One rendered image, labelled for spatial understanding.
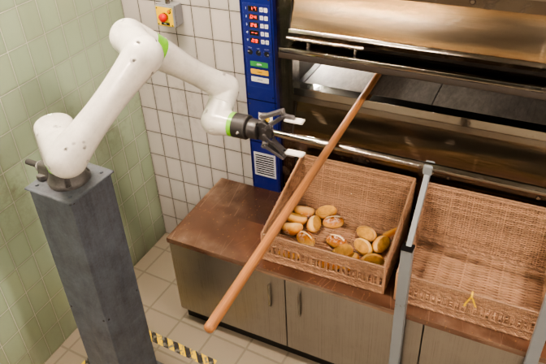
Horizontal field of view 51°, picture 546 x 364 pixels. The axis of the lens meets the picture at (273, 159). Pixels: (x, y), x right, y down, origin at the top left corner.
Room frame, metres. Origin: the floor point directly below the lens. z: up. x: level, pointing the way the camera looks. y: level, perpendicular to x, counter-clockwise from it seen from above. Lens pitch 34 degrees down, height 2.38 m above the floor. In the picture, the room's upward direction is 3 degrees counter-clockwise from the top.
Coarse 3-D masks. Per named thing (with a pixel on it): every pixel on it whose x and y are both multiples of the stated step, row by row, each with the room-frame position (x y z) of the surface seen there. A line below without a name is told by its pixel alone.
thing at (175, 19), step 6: (162, 0) 2.64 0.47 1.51; (156, 6) 2.57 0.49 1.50; (162, 6) 2.56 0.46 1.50; (168, 6) 2.55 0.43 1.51; (174, 6) 2.55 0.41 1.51; (180, 6) 2.59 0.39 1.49; (156, 12) 2.57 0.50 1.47; (162, 12) 2.56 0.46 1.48; (174, 12) 2.54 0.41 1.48; (180, 12) 2.58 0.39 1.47; (168, 18) 2.54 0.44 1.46; (174, 18) 2.54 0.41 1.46; (180, 18) 2.58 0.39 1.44; (162, 24) 2.56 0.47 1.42; (168, 24) 2.55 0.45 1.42; (174, 24) 2.54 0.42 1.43
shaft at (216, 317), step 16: (352, 112) 2.04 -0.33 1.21; (320, 160) 1.71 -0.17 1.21; (304, 192) 1.54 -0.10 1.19; (288, 208) 1.45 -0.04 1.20; (272, 224) 1.38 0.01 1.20; (272, 240) 1.31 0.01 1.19; (256, 256) 1.24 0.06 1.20; (240, 272) 1.18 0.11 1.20; (240, 288) 1.13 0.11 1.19; (224, 304) 1.06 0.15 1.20; (208, 320) 1.01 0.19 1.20
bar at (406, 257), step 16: (320, 144) 1.88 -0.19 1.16; (336, 144) 1.86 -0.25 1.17; (384, 160) 1.76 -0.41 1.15; (400, 160) 1.74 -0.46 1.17; (416, 160) 1.72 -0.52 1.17; (464, 176) 1.63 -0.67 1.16; (480, 176) 1.61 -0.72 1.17; (496, 176) 1.60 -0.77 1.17; (528, 192) 1.53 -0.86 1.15; (544, 192) 1.51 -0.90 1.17; (416, 208) 1.60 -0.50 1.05; (416, 224) 1.56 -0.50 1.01; (400, 272) 1.49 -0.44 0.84; (400, 288) 1.49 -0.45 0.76; (400, 304) 1.49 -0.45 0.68; (544, 304) 1.27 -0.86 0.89; (400, 320) 1.48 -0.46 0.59; (544, 320) 1.27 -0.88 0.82; (400, 336) 1.48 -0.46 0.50; (544, 336) 1.26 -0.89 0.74; (400, 352) 1.49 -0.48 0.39; (528, 352) 1.28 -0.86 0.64
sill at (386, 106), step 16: (304, 96) 2.32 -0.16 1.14; (320, 96) 2.28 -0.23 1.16; (336, 96) 2.25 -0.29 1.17; (352, 96) 2.22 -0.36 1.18; (368, 96) 2.22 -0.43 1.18; (400, 112) 2.11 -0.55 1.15; (416, 112) 2.08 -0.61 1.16; (432, 112) 2.05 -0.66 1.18; (448, 112) 2.04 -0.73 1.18; (464, 112) 2.04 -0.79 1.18; (480, 128) 1.96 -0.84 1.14; (496, 128) 1.94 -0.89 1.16; (512, 128) 1.91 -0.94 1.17; (528, 128) 1.89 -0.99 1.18; (544, 128) 1.88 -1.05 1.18
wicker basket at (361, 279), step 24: (336, 168) 2.19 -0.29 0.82; (360, 168) 2.15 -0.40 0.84; (288, 192) 2.13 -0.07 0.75; (312, 192) 2.21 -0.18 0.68; (336, 192) 2.16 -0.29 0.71; (360, 192) 2.12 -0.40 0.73; (384, 192) 2.08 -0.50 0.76; (408, 192) 2.04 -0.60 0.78; (384, 216) 2.04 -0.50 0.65; (408, 216) 1.97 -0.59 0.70; (288, 240) 1.81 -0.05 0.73; (288, 264) 1.82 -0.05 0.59; (312, 264) 1.82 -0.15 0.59; (336, 264) 1.72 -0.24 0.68; (360, 264) 1.67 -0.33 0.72; (384, 264) 1.65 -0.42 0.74; (384, 288) 1.65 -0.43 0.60
